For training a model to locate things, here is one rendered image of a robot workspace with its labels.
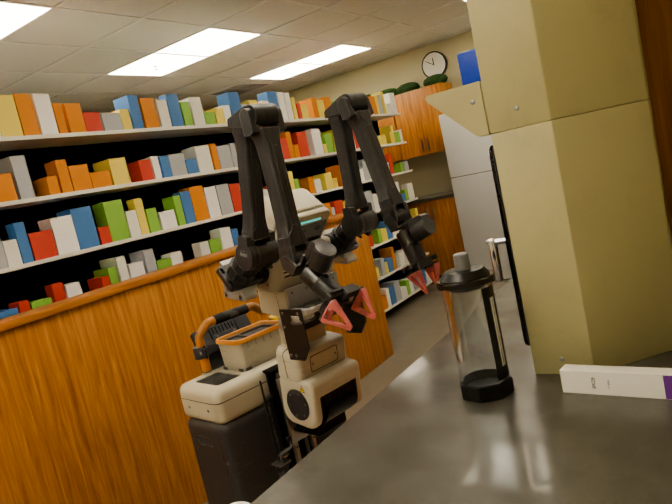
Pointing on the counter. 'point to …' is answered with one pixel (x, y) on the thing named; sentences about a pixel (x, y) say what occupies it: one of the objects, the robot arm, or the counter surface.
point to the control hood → (464, 107)
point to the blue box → (468, 67)
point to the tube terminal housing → (578, 177)
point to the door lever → (496, 257)
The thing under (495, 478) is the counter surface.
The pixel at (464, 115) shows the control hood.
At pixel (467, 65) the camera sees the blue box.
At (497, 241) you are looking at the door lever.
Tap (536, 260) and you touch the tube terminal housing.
